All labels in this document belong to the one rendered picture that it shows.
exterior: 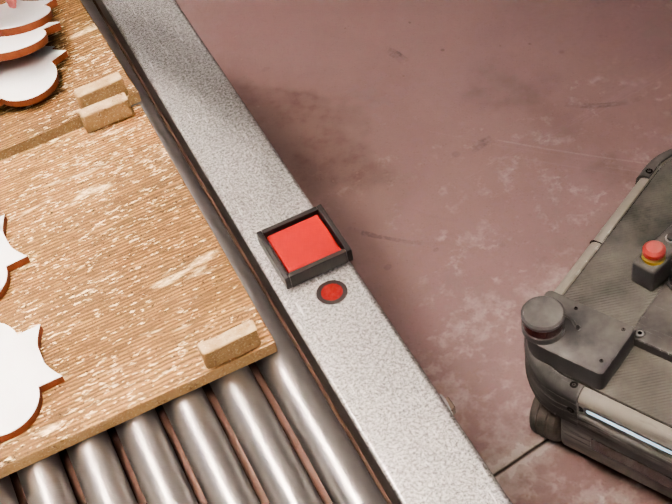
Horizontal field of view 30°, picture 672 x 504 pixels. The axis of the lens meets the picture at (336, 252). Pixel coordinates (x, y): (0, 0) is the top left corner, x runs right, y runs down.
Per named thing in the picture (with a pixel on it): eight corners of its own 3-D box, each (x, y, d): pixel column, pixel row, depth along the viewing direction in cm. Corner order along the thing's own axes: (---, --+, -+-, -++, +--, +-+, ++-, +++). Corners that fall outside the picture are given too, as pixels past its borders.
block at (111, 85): (124, 86, 150) (118, 69, 148) (129, 95, 148) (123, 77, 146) (78, 106, 148) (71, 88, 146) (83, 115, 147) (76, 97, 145)
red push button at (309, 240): (319, 222, 133) (317, 213, 132) (343, 258, 129) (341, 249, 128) (268, 244, 132) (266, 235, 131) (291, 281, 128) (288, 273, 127)
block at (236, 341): (257, 334, 122) (251, 316, 120) (264, 347, 121) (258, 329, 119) (201, 359, 121) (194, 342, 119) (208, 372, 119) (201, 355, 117)
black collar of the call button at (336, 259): (323, 214, 134) (320, 203, 133) (353, 260, 129) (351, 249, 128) (258, 242, 133) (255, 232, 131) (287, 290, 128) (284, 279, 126)
